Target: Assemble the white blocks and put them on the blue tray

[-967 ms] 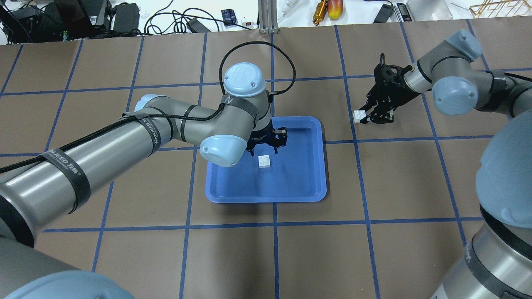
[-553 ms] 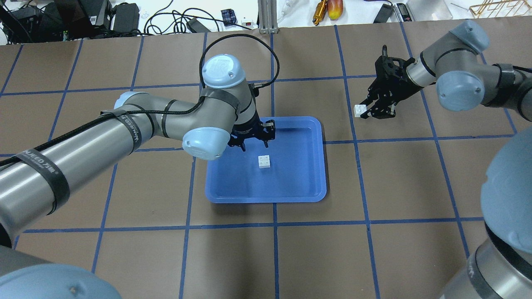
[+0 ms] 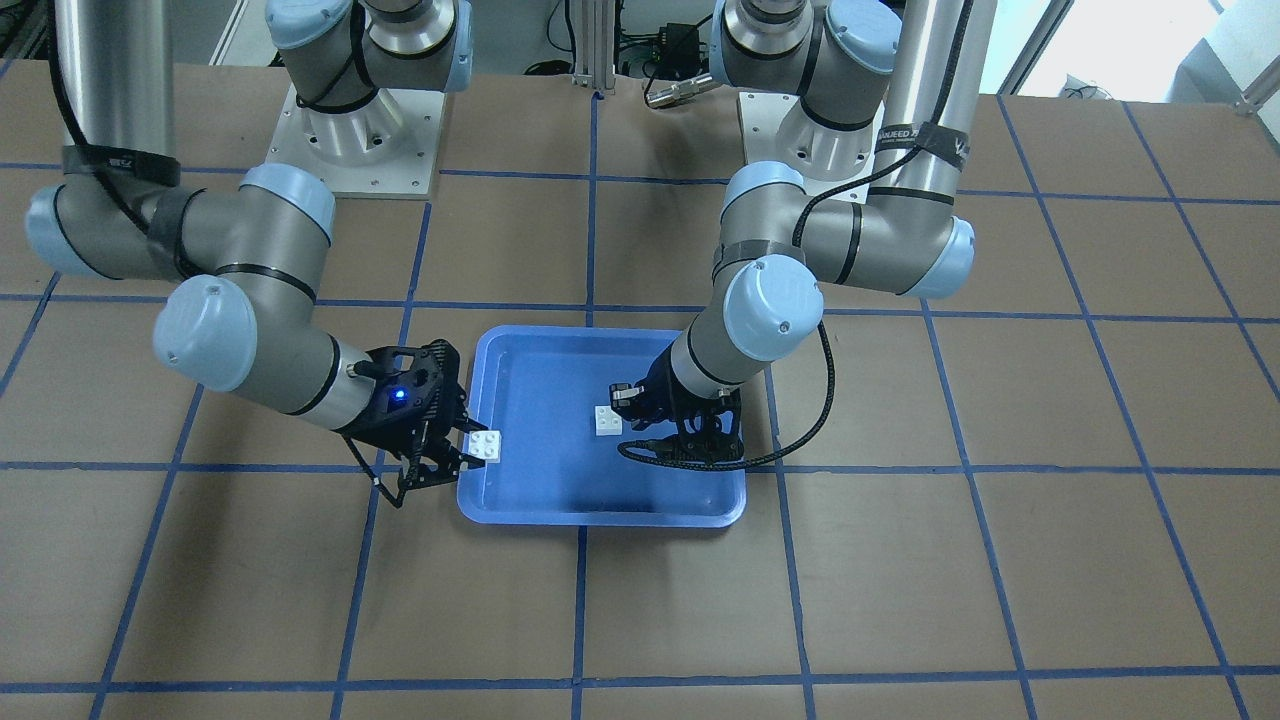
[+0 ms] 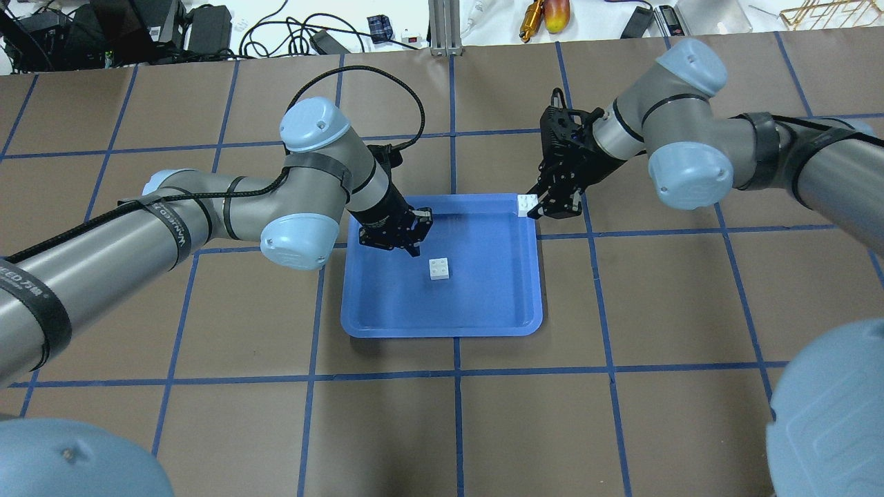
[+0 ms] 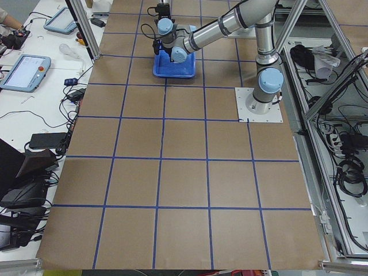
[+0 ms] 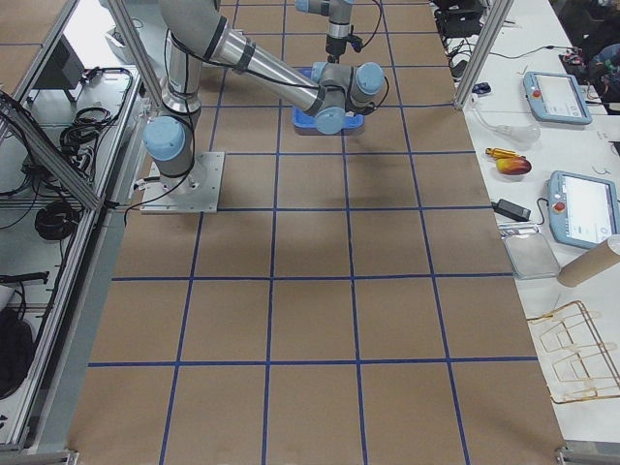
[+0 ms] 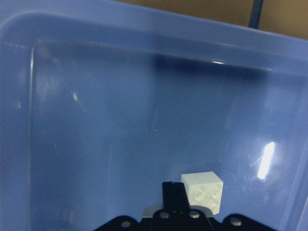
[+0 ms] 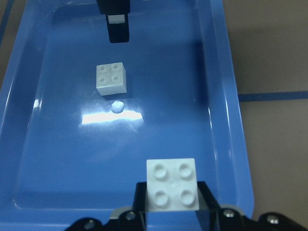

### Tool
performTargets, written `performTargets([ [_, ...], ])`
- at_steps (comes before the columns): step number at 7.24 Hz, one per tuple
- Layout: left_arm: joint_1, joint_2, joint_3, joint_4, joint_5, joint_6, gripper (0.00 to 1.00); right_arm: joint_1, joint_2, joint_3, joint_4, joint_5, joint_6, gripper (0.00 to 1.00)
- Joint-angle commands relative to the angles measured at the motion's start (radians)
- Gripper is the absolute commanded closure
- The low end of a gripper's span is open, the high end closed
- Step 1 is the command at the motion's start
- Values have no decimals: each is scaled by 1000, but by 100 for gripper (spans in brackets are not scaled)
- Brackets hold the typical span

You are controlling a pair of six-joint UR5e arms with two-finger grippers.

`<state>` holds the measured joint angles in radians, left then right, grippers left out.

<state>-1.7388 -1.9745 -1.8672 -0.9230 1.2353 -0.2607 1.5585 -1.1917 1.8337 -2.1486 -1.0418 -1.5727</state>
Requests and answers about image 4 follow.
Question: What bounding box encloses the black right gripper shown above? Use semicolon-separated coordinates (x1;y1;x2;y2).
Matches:
526;105;608;220

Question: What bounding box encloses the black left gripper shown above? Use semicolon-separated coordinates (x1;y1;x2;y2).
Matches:
358;194;434;257

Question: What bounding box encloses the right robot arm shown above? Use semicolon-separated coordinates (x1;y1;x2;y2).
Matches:
526;39;883;255

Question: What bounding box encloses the gold wire rack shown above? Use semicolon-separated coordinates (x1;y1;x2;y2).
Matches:
778;1;883;31

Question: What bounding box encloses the gold metal tool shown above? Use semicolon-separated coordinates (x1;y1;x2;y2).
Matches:
518;0;544;43

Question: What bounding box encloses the white block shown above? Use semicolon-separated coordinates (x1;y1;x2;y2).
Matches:
428;257;450;281
517;194;539;217

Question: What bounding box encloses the black power adapter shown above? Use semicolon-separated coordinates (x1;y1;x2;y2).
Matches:
309;30;351;55

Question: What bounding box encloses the red yellow mango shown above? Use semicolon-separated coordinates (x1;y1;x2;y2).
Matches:
544;0;571;34

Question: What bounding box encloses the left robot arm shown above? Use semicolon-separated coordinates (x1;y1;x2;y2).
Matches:
1;97;434;387

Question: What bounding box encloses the blue plastic tray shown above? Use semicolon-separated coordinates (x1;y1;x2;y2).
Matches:
340;194;544;339

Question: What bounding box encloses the aluminium frame post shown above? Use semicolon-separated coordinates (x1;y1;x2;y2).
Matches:
426;0;463;57

